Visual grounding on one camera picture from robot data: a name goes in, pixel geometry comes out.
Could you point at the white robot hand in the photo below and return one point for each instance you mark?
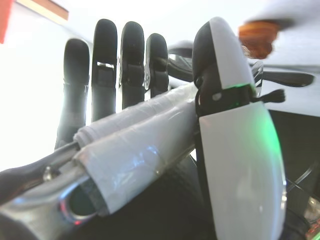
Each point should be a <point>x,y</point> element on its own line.
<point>237,155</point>

